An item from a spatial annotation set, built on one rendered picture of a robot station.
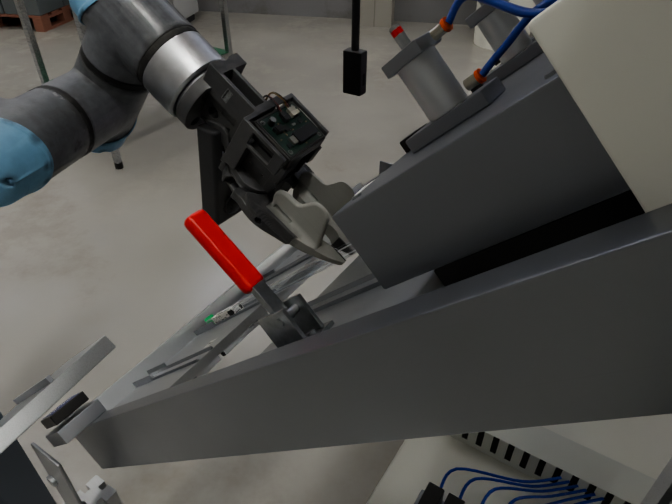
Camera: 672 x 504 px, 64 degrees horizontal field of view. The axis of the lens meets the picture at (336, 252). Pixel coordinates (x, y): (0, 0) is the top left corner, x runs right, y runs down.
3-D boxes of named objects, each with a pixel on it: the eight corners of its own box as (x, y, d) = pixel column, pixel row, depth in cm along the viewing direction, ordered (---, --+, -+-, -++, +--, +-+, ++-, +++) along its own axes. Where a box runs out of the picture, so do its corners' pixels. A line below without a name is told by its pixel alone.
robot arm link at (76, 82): (14, 136, 56) (37, 54, 49) (83, 97, 64) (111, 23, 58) (79, 183, 57) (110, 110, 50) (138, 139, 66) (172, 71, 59)
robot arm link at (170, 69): (135, 100, 53) (195, 76, 58) (167, 134, 53) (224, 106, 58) (152, 42, 47) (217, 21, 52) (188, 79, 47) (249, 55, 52)
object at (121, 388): (115, 456, 67) (77, 412, 66) (376, 212, 111) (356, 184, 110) (118, 456, 66) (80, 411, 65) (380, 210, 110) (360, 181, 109)
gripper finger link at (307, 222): (351, 254, 47) (282, 176, 48) (320, 283, 51) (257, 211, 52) (370, 238, 49) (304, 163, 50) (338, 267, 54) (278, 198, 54)
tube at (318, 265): (210, 328, 75) (205, 321, 75) (217, 322, 76) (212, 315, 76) (520, 170, 38) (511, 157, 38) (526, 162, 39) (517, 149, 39)
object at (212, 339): (104, 440, 65) (87, 420, 65) (373, 200, 110) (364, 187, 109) (162, 427, 51) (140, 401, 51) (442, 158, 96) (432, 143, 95)
